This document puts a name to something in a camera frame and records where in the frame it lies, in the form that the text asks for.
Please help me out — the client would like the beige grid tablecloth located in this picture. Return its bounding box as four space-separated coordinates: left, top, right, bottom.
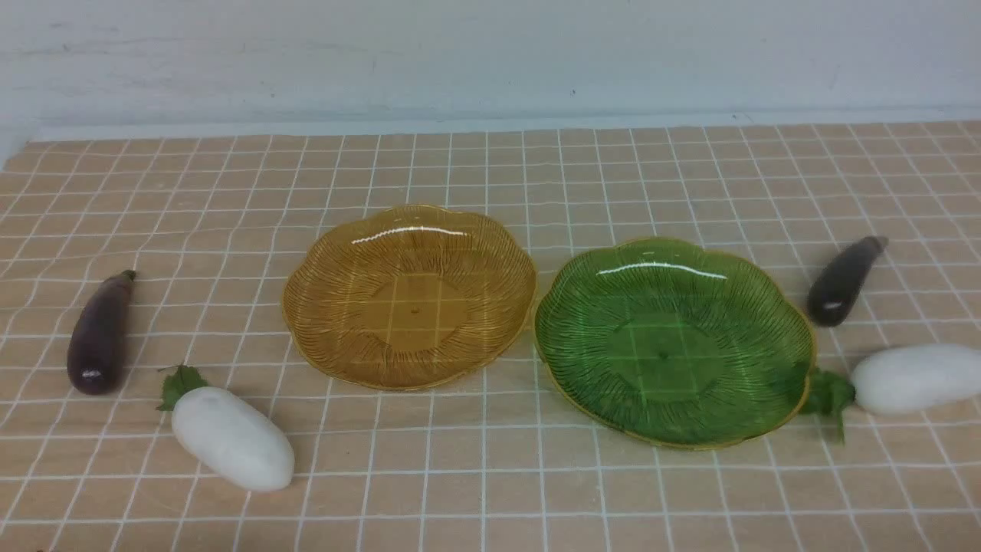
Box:
1 121 979 551

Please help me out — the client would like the amber ribbed plastic plate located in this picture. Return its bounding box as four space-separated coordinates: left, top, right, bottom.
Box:
281 204 537 391

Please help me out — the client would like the dark purple eggplant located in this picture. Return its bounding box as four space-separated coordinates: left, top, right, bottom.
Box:
805 235 889 327
66 269 137 396

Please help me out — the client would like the green ribbed plastic plate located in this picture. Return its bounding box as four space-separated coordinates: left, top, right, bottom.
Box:
533 238 816 450

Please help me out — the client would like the white radish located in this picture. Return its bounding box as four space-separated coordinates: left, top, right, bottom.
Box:
799 343 980 438
158 364 295 492

